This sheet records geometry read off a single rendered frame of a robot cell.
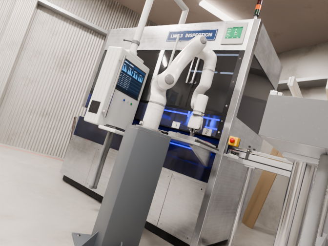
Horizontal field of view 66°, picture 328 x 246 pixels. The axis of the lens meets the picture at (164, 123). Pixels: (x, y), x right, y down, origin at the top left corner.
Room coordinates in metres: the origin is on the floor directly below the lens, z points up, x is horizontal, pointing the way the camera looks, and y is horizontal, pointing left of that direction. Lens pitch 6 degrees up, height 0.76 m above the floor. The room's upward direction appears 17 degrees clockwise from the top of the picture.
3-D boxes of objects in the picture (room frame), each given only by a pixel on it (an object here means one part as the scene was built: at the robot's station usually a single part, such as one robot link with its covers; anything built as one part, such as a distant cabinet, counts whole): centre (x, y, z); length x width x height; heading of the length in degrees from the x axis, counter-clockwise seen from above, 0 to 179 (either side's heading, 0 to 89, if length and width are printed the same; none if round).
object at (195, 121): (1.89, -0.23, 1.03); 0.10 x 0.07 x 0.11; 53
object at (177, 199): (3.12, -0.02, 0.44); 2.06 x 1.00 x 0.88; 53
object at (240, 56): (2.15, -0.47, 1.40); 0.05 x 0.01 x 0.80; 53
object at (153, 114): (1.78, 0.09, 0.95); 0.19 x 0.19 x 0.18
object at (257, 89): (2.50, -0.83, 1.50); 0.85 x 0.01 x 0.59; 143
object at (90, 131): (2.74, 0.29, 0.73); 1.98 x 0.01 x 0.25; 53
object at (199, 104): (1.90, -0.22, 1.17); 0.09 x 0.08 x 0.13; 20
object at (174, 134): (2.05, -0.26, 0.90); 0.34 x 0.26 x 0.04; 142
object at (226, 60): (2.28, -0.33, 1.50); 0.43 x 0.01 x 0.59; 53
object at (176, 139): (2.19, -0.15, 0.87); 0.70 x 0.48 x 0.02; 53
